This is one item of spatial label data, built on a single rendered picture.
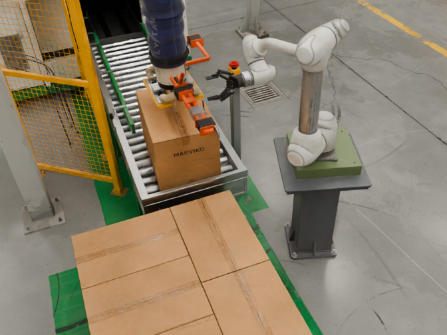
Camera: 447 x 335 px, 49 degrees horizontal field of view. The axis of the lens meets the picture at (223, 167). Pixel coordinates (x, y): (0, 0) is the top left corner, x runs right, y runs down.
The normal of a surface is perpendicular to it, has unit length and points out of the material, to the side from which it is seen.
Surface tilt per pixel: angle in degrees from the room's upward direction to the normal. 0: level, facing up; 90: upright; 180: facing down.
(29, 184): 90
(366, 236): 0
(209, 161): 90
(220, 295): 0
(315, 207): 90
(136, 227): 0
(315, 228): 90
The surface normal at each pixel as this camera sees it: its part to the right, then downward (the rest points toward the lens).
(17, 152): 0.36, 0.58
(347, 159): -0.04, -0.77
